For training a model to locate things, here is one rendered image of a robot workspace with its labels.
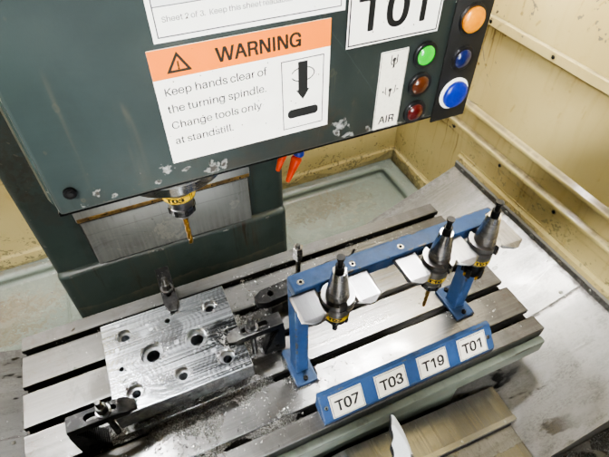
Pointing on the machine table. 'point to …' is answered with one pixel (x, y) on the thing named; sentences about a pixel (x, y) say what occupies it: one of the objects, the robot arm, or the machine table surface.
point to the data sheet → (226, 15)
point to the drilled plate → (204, 379)
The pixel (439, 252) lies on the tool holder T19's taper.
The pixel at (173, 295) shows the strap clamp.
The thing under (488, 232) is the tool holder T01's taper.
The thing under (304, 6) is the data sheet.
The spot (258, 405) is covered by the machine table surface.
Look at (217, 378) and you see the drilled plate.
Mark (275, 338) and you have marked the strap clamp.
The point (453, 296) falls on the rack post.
